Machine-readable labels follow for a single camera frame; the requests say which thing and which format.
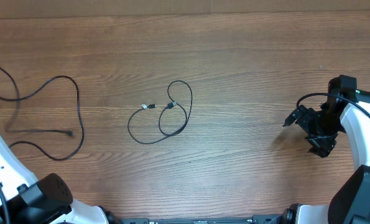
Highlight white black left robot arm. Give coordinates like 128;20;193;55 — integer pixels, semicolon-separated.
0;135;117;224

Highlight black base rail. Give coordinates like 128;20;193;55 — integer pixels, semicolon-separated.
119;214;282;224

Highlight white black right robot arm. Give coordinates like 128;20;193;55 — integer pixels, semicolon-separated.
273;75;370;223

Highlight brown cardboard wall panel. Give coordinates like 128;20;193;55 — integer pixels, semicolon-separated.
0;0;370;19

